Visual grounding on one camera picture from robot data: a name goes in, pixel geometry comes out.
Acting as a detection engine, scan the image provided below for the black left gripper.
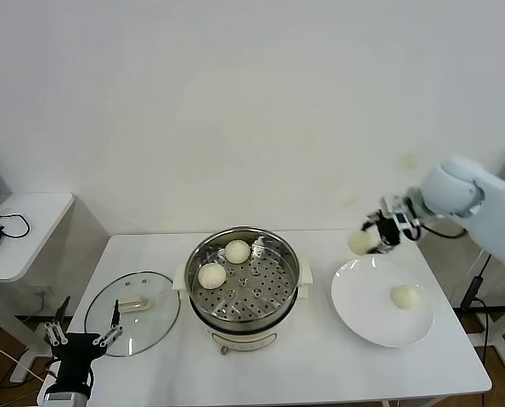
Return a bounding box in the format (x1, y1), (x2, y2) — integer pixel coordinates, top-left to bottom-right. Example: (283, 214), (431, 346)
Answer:
(42, 295), (125, 394)

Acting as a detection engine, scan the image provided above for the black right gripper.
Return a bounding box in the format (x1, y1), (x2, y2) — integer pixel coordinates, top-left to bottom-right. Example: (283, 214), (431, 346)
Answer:
(360, 207), (405, 256)

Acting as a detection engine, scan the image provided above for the white steamed baozi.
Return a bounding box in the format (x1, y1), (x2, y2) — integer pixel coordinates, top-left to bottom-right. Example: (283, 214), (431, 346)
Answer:
(347, 230), (376, 256)
(197, 262), (227, 291)
(223, 240), (251, 265)
(390, 284), (422, 311)

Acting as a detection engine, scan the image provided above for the glass lid with cream handle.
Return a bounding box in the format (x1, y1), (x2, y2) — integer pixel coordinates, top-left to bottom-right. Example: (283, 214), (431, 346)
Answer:
(84, 270), (182, 357)

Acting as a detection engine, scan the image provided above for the perforated stainless steamer basket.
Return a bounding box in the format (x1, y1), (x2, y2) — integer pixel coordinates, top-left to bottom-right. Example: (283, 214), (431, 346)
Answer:
(185, 227), (301, 324)

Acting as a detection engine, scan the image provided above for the stainless steel steamer pot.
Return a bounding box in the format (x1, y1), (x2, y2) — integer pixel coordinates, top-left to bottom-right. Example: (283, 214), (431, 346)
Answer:
(173, 254), (315, 355)

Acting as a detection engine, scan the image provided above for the black floor bar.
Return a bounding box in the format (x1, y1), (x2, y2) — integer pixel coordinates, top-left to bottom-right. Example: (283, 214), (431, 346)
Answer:
(453, 304), (505, 316)
(14, 315), (70, 326)

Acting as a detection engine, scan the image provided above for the white round plate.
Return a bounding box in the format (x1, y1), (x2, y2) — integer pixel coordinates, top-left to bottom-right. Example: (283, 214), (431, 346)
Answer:
(330, 258), (435, 349)

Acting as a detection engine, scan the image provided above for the white side table with label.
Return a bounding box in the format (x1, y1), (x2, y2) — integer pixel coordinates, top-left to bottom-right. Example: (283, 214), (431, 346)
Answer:
(457, 228), (505, 371)

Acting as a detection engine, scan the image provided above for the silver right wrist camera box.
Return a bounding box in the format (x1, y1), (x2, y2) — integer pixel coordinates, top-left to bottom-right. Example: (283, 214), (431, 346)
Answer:
(387, 198), (422, 239)

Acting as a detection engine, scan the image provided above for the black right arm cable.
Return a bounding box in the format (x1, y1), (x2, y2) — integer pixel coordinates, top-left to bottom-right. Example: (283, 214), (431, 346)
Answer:
(419, 211), (468, 238)

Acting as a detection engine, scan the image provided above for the white floor cable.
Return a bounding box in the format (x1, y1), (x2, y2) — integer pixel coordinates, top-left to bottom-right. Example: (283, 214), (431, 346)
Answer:
(0, 336), (48, 378)

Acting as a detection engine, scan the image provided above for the black looped desk cable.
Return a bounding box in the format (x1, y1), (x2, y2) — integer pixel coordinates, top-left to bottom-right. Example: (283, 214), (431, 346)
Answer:
(0, 211), (31, 239)

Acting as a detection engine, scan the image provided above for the black cable with adapter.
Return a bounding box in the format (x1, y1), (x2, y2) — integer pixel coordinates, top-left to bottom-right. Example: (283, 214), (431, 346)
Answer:
(459, 254), (491, 344)

